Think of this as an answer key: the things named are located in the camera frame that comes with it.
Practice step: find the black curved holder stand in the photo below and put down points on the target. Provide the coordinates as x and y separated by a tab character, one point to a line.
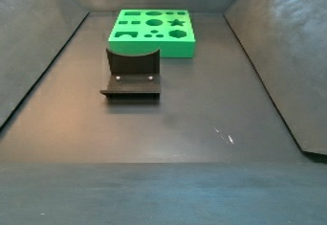
134	69

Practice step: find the green shape sorter block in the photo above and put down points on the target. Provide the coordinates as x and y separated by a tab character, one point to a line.
143	31

